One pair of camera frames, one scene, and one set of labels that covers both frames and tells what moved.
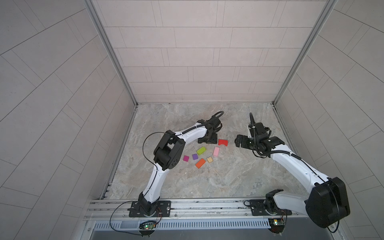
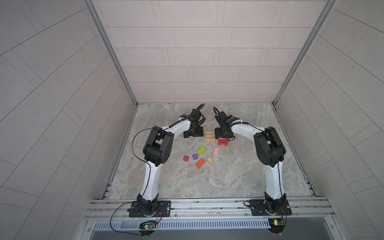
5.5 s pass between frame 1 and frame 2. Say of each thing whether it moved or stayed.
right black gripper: moved
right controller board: stayed
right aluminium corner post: stayed
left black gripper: moved
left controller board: stayed
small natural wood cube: stayed
